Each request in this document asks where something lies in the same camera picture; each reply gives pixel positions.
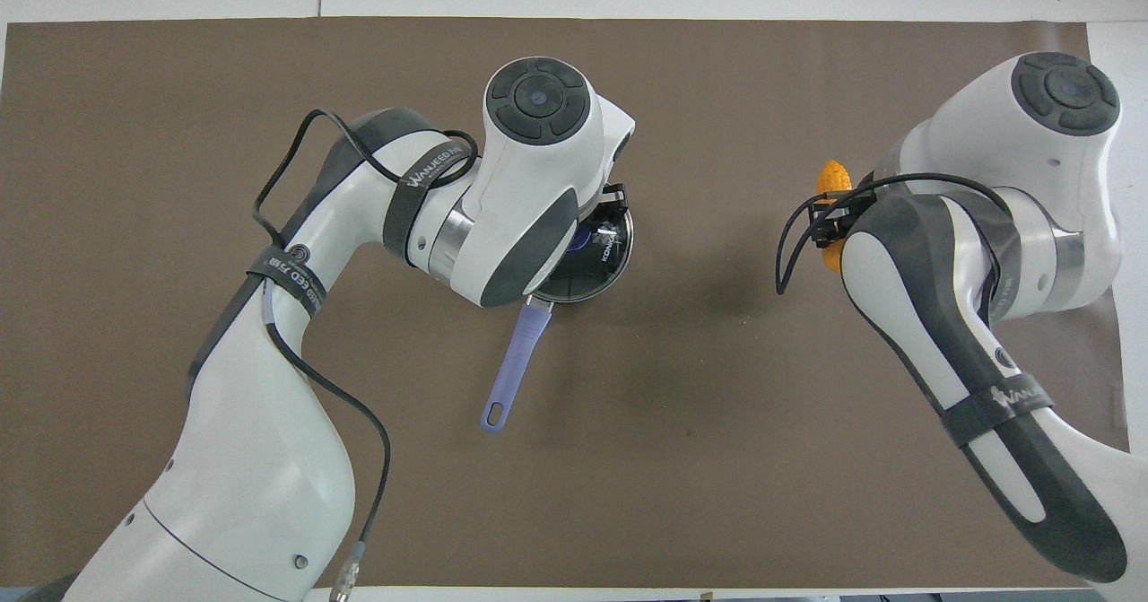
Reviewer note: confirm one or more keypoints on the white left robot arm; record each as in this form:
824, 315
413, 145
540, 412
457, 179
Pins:
269, 423

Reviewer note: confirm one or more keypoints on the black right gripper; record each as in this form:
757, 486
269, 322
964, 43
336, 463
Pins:
823, 225

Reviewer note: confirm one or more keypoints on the glass lid with blue knob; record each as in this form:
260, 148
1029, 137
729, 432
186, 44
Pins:
596, 266

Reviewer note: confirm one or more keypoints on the yellow corn cob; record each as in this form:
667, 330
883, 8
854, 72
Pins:
836, 176

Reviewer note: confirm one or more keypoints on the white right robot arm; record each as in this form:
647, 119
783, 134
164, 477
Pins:
987, 252

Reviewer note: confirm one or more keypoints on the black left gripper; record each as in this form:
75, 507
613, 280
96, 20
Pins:
613, 203

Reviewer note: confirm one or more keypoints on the brown table mat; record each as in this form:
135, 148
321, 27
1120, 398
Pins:
628, 458

